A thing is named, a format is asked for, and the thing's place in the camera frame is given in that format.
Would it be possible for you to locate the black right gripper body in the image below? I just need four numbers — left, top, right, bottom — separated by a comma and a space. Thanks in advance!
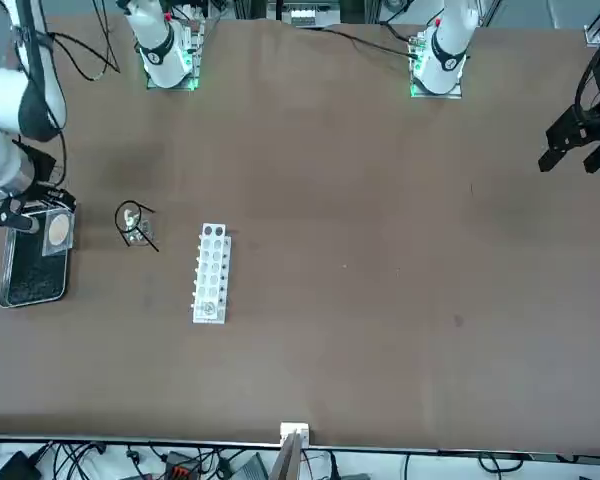
12, 141, 59, 191

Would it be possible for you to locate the wire gauze ceramic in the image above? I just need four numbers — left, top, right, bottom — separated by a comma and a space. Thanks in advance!
42, 209, 76, 258

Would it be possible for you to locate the steel tray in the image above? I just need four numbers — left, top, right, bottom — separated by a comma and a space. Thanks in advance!
0, 202, 74, 309

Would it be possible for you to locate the white test tube rack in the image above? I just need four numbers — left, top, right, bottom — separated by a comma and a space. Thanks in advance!
189, 222, 234, 325

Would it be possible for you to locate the black power adapter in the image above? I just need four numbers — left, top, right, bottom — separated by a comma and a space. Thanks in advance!
0, 449, 44, 480

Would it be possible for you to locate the red black electronic box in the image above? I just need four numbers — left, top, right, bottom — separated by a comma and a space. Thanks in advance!
163, 451, 202, 480

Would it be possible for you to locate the ridged black power supply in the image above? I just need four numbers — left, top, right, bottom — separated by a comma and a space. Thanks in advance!
234, 452, 270, 480

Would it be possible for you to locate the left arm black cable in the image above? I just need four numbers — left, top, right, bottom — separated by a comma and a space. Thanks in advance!
573, 29, 600, 119

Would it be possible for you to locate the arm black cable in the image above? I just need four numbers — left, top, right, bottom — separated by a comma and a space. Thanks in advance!
9, 0, 122, 189
573, 29, 600, 119

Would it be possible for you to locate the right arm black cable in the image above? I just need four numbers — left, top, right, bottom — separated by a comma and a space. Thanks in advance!
9, 0, 122, 189

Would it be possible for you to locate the thin black cable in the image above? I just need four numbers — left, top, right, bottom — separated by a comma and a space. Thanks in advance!
299, 24, 421, 64

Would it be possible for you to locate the white post foot bracket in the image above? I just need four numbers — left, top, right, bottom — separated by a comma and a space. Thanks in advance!
279, 422, 311, 446

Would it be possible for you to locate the aluminium camera post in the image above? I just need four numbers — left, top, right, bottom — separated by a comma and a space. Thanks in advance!
271, 432, 304, 480

